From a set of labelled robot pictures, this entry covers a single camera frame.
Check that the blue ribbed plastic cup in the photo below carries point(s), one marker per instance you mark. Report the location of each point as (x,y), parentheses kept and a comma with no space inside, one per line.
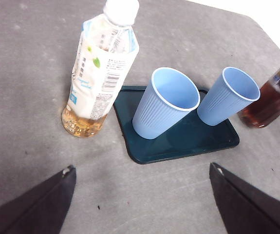
(222,102)
(154,112)

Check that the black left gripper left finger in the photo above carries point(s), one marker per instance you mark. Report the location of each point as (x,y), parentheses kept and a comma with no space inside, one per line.
(40,209)

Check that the dark teal tray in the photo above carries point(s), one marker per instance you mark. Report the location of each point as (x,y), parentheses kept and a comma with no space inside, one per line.
(193,143)

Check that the dark oolong tea bottle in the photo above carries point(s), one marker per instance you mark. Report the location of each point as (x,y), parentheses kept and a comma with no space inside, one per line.
(268,104)

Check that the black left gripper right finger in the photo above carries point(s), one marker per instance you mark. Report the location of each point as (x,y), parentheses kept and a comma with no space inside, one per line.
(247,209)

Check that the pale-label green tea bottle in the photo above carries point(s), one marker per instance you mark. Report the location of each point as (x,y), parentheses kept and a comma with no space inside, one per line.
(93,80)

